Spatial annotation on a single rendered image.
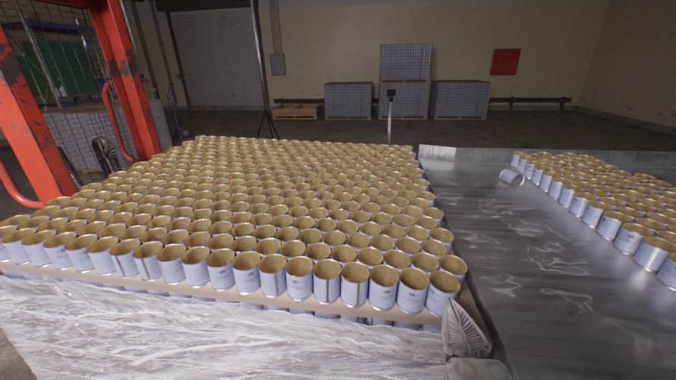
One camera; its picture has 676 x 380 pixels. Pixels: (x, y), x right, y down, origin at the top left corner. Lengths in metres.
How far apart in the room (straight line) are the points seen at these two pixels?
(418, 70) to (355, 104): 1.97
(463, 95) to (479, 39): 2.38
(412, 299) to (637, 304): 0.59
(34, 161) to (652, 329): 2.00
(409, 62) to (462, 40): 2.53
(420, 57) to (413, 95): 1.01
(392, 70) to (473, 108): 2.55
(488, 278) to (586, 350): 0.23
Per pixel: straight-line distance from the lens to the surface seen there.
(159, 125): 6.36
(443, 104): 8.23
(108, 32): 1.92
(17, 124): 1.53
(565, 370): 0.79
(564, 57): 11.23
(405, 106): 8.06
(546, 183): 1.52
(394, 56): 7.91
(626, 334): 0.94
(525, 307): 0.87
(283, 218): 0.88
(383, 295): 0.67
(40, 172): 1.57
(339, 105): 8.02
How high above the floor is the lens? 1.66
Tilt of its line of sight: 23 degrees down
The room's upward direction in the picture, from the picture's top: 1 degrees counter-clockwise
